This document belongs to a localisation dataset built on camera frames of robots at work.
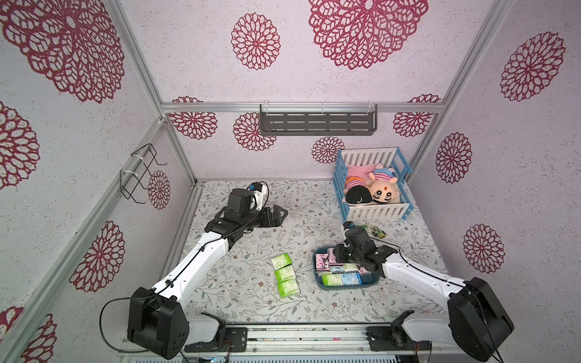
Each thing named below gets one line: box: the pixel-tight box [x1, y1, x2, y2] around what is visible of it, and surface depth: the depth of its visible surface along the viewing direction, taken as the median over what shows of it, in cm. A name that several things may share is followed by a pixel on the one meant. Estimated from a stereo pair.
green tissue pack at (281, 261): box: [270, 253, 293, 270], surface depth 91 cm
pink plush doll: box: [344, 163, 377, 190], surface depth 113 cm
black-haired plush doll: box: [341, 164, 400, 207], surface depth 104 cm
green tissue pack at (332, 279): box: [321, 273, 343, 286], surface depth 86 cm
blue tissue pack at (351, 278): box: [341, 272, 364, 286], surface depth 85 cm
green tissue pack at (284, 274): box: [273, 265, 296, 284], surface depth 87 cm
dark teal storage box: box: [312, 247, 381, 291], surface depth 86 cm
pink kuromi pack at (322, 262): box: [315, 253, 330, 271], surface depth 87 cm
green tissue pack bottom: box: [277, 277, 300, 298], surface depth 85 cm
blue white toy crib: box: [332, 146, 414, 223], surface depth 105 cm
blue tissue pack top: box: [329, 266, 345, 274], surface depth 87 cm
